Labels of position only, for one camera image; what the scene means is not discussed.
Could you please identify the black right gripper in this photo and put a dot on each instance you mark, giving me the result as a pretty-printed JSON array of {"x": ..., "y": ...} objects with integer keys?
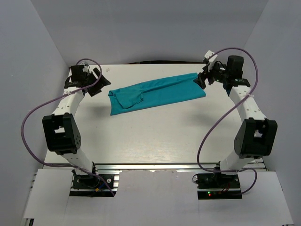
[{"x": 209, "y": 76}]

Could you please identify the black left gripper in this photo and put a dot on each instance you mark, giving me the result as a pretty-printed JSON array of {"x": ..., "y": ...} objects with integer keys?
[{"x": 93, "y": 83}]

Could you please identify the teal t-shirt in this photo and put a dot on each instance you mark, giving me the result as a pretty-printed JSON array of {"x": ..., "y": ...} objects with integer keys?
[{"x": 148, "y": 94}]

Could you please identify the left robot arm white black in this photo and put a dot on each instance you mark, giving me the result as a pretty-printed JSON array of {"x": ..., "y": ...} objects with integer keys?
[{"x": 60, "y": 129}]

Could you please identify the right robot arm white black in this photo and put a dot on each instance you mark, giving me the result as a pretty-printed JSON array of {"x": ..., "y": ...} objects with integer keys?
[{"x": 256, "y": 135}]

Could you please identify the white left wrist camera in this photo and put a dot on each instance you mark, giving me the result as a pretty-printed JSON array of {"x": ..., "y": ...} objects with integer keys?
[{"x": 86, "y": 66}]

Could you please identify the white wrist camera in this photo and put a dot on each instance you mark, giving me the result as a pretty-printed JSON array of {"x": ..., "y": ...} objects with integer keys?
[
  {"x": 86, "y": 66},
  {"x": 209, "y": 59}
]

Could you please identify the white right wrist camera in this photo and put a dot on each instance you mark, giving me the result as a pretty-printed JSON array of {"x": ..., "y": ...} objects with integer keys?
[{"x": 209, "y": 59}]

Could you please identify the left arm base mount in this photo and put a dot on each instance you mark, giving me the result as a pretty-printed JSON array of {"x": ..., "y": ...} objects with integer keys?
[{"x": 90, "y": 186}]

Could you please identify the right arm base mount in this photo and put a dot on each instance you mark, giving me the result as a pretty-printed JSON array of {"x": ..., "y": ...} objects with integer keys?
[{"x": 217, "y": 186}]

